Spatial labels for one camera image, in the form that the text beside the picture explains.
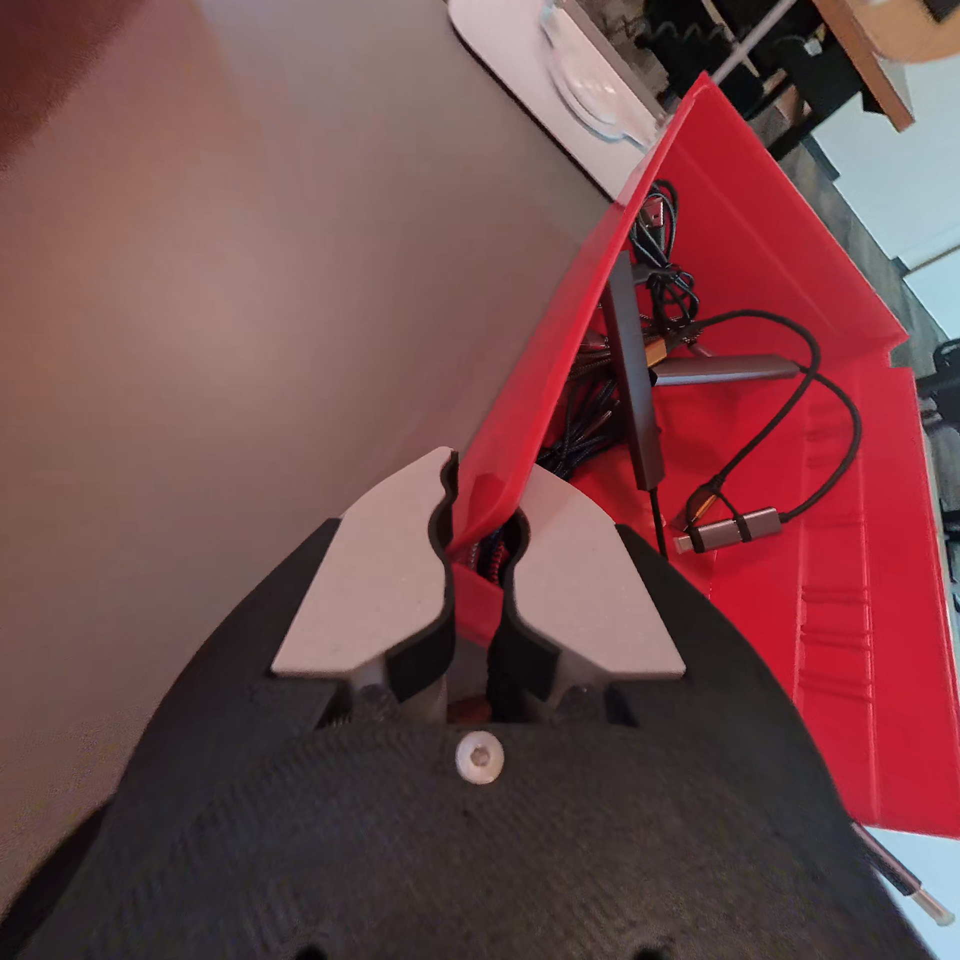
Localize brown braided cable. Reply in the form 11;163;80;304
573;326;624;376

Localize dark grey usb hub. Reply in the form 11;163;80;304
600;251;665;492

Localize dark braided cable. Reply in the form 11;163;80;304
461;371;627;590

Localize slim silver USB hub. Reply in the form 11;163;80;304
643;309;822;532
652;354;804;388

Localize black usb hub cable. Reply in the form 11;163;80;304
648;483;955;927

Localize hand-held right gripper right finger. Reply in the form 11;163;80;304
486;463;688;706

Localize wooden desk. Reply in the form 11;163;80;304
813;0;960;132

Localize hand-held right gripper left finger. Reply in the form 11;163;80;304
270;446;460;705

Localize black cable with silver plug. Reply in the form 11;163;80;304
738;363;864;543

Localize black office chair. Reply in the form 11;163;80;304
915;337;960;541

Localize silver plug adapter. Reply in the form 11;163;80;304
672;517;744;556

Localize red plastic bin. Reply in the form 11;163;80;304
447;71;960;840

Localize black cable bundle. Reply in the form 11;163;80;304
628;180;700;327

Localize white stand with clear posts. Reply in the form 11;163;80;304
447;0;670;202

